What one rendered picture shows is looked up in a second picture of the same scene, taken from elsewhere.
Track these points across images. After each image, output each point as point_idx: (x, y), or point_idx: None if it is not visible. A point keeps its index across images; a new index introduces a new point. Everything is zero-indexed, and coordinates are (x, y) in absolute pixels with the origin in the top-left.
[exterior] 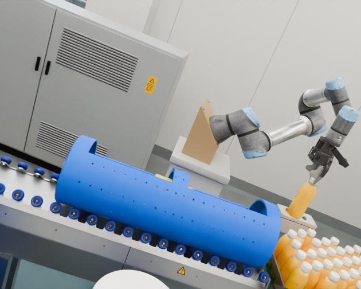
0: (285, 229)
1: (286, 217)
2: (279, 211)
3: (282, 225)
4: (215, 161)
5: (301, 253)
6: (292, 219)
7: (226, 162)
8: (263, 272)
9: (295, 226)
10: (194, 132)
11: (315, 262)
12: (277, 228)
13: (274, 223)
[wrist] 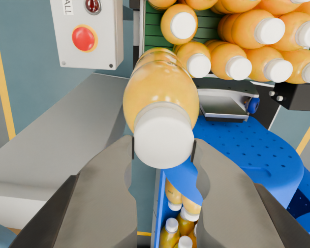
0: (121, 31)
1: (116, 52)
2: (99, 69)
3: (120, 46)
4: (24, 223)
5: (282, 74)
6: (115, 31)
7: None
8: (254, 111)
9: (117, 8)
10: None
11: None
12: (299, 183)
13: (293, 193)
